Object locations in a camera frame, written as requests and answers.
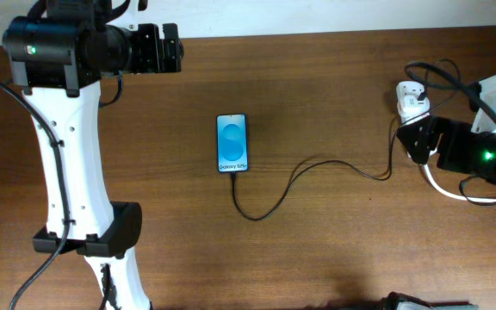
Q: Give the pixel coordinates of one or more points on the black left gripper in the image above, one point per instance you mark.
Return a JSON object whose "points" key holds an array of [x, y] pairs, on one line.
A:
{"points": [[149, 35]]}

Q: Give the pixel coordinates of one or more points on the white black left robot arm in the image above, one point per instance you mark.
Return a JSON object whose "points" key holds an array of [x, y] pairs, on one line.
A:
{"points": [[59, 52]]}

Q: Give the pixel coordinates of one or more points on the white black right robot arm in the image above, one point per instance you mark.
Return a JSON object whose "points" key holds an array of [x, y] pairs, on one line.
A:
{"points": [[460, 149]]}

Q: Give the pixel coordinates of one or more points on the white power strip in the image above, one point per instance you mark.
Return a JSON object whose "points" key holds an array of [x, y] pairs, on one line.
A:
{"points": [[412, 133]]}

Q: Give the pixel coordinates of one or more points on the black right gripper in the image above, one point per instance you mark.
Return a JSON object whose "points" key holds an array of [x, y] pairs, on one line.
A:
{"points": [[457, 138]]}

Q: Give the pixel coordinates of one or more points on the white USB charger plug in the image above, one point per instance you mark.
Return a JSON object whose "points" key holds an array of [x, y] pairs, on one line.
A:
{"points": [[410, 106]]}

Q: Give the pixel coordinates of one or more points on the blue screen Galaxy smartphone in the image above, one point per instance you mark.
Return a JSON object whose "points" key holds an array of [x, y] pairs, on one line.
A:
{"points": [[232, 151]]}

